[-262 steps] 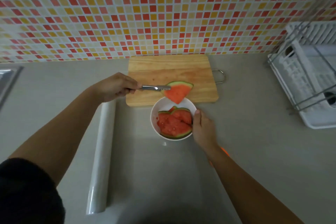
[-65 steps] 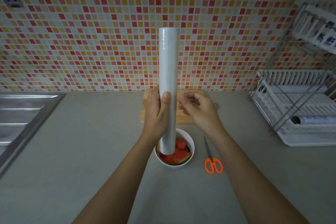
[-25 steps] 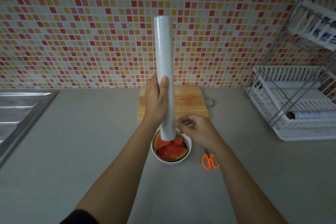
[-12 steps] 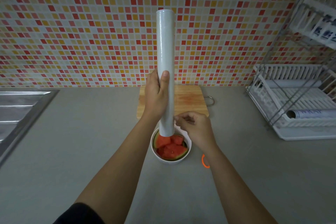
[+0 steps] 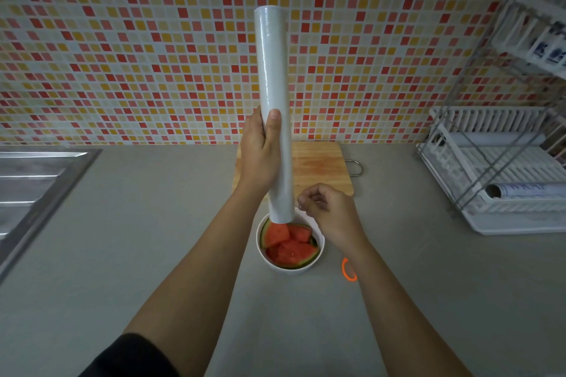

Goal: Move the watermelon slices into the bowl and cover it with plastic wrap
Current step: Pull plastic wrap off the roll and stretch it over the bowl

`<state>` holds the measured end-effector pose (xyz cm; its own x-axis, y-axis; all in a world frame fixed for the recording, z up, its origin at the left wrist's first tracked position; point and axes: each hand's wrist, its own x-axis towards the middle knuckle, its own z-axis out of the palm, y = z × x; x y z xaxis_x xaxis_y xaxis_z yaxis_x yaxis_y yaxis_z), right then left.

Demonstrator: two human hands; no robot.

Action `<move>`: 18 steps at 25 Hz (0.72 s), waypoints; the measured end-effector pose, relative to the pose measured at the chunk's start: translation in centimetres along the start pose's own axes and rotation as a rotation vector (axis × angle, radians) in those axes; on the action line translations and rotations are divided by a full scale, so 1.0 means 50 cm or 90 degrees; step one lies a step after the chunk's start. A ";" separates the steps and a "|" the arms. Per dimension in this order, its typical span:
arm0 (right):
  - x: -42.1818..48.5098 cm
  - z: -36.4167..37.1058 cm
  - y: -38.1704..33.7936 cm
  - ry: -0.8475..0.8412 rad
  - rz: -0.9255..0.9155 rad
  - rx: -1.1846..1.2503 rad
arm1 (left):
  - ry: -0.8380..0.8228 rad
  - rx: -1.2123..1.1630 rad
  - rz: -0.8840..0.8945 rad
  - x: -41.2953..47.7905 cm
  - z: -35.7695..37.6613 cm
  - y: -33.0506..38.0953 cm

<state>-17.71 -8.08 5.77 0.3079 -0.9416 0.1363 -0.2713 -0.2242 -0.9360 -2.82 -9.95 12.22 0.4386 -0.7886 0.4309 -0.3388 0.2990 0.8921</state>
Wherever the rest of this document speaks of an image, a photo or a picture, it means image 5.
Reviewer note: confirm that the person's right hand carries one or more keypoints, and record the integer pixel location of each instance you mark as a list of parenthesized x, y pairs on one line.
[(336, 213)]

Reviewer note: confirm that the orange rubber band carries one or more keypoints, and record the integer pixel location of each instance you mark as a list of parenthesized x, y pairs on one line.
[(345, 273)]

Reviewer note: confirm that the aluminium foil roll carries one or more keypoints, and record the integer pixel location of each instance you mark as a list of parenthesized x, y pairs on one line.
[(530, 190)]

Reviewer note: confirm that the white cling film roll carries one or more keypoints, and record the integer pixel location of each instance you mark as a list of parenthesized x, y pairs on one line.
[(274, 72)]

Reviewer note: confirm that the white bowl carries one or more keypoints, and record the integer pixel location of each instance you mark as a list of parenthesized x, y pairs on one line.
[(265, 257)]

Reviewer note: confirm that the watermelon piece with green rind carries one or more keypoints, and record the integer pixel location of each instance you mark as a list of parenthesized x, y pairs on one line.
[(275, 234)]

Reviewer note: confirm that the person's right thumb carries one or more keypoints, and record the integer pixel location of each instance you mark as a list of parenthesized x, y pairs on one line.
[(307, 209)]

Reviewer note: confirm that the person's left thumb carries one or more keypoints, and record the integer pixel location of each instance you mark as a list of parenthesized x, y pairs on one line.
[(273, 125)]

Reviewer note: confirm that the person's left forearm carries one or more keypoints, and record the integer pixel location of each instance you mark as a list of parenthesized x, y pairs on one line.
[(199, 284)]

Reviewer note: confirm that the stainless steel sink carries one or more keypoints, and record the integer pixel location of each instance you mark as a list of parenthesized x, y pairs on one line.
[(31, 186)]

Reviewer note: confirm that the small red watermelon piece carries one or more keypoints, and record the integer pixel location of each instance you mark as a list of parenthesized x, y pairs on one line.
[(300, 233)]

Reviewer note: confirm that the person's right forearm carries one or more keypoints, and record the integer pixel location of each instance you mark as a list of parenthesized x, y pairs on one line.
[(398, 315)]

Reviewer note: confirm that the wooden cutting board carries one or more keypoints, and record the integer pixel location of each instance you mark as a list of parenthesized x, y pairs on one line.
[(318, 164)]

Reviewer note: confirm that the white plastic dish drainer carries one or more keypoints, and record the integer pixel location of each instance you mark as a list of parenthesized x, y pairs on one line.
[(521, 164)]

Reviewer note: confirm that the person's left hand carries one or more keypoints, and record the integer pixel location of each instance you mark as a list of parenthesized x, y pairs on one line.
[(256, 160)]

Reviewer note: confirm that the large watermelon wedge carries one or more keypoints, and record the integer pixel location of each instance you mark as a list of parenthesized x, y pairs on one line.
[(295, 254)]

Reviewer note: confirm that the white drip tray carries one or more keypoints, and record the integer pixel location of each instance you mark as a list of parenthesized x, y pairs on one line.
[(517, 224)]

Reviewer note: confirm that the black sleeve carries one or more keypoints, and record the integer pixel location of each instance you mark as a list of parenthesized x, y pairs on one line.
[(132, 359)]

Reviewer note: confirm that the white plastic cutlery basket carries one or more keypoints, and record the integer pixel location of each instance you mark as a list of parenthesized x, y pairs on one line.
[(526, 14)]

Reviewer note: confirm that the metal dish rack frame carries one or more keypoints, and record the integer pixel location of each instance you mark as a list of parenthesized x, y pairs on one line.
[(482, 169)]

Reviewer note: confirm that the blue printed packets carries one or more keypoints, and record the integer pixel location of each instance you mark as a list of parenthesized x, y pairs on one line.
[(550, 47)]

